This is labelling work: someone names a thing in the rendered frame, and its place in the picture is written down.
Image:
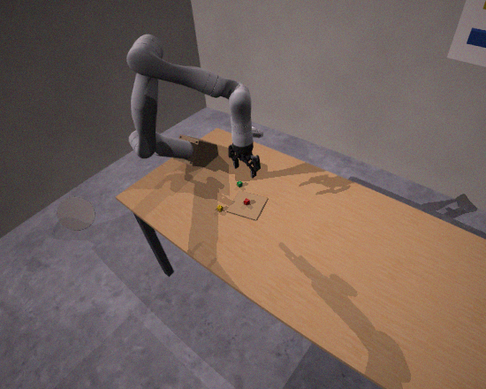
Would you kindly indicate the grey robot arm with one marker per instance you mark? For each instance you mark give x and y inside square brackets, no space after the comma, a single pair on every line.
[145,58]

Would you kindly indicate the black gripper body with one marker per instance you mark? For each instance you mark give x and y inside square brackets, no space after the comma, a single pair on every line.
[246,150]

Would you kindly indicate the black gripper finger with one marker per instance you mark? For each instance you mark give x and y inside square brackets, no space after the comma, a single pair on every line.
[234,157]
[255,161]

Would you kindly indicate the tan flat mat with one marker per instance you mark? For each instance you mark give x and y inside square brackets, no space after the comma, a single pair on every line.
[252,210]

